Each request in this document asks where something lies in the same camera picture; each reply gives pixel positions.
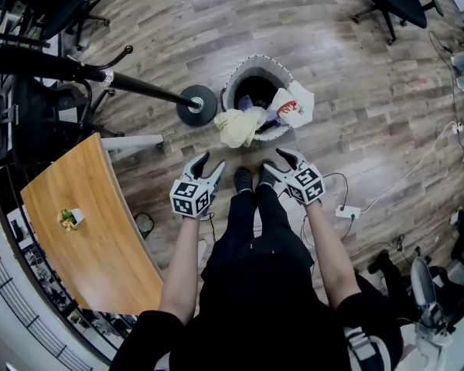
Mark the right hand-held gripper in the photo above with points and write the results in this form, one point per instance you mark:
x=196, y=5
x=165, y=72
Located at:
x=307, y=186

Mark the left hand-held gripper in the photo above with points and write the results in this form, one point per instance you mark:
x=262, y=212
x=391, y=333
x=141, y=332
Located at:
x=189, y=199

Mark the yellow clothes shirt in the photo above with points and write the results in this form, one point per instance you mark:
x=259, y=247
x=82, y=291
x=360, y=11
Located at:
x=237, y=128

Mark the white clothes with red print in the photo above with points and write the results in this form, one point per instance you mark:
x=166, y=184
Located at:
x=294, y=106

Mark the black coat stand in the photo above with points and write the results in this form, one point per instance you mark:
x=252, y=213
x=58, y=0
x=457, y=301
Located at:
x=147, y=87

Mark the person's right forearm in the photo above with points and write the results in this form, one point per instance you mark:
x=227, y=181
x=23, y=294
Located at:
x=332, y=257

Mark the person's left forearm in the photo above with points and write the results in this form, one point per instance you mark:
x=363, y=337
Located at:
x=179, y=273

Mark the person's right shoe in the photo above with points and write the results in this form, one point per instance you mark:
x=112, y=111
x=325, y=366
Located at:
x=267, y=174

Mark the person's shoe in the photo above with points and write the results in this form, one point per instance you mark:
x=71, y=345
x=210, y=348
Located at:
x=267, y=174
x=243, y=180

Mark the person's left shoe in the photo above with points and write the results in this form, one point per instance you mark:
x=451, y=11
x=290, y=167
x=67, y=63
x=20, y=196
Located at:
x=243, y=180

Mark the person's black trousers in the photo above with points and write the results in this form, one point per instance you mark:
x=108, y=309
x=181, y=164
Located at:
x=263, y=226

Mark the white power strip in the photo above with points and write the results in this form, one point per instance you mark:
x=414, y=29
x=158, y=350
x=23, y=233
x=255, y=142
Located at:
x=348, y=212
x=457, y=127

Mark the black mesh wastebin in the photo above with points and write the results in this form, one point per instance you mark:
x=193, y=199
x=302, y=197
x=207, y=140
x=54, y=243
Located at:
x=144, y=225

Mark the grey laundry basket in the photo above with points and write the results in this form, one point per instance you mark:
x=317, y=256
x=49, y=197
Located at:
x=255, y=66

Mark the wooden table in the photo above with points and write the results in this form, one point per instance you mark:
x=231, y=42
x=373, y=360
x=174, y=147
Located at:
x=89, y=226

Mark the small potted flower plant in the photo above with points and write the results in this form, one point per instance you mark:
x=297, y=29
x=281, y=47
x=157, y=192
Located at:
x=71, y=218

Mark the person's black t-shirt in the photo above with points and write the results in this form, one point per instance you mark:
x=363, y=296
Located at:
x=263, y=323

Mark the black office chair with headrest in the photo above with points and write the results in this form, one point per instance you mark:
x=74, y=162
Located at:
x=42, y=122

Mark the grey office chair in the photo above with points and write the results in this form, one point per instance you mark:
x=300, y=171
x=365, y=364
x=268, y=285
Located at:
x=423, y=280

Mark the dark metal railing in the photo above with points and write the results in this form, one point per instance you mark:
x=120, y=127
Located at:
x=7, y=280

